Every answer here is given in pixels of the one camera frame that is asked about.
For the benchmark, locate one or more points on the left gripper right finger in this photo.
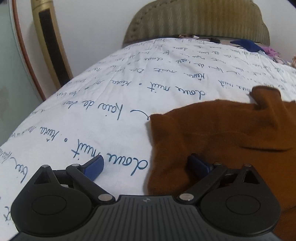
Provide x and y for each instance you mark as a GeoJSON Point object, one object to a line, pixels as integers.
{"type": "Point", "coordinates": [203, 176]}

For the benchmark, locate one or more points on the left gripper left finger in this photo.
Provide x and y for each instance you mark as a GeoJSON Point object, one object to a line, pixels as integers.
{"type": "Point", "coordinates": [83, 177]}

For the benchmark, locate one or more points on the brown knit sweater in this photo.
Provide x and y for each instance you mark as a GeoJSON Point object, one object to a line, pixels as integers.
{"type": "Point", "coordinates": [261, 133]}

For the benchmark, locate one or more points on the white script-print bedsheet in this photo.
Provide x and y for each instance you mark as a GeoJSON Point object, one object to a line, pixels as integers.
{"type": "Point", "coordinates": [105, 110]}

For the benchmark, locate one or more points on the gold tower fan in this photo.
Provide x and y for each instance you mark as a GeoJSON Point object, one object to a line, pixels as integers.
{"type": "Point", "coordinates": [46, 25]}

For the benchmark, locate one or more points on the blue garment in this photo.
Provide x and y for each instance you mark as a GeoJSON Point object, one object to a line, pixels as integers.
{"type": "Point", "coordinates": [248, 45]}

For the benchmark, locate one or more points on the purple garment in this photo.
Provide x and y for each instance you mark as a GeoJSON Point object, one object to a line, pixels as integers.
{"type": "Point", "coordinates": [270, 51]}

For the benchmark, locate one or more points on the olive striped headboard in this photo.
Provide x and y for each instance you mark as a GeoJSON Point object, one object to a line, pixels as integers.
{"type": "Point", "coordinates": [228, 19]}

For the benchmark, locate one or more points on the black charger with cable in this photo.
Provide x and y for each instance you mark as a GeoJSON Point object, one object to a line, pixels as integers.
{"type": "Point", "coordinates": [213, 40]}

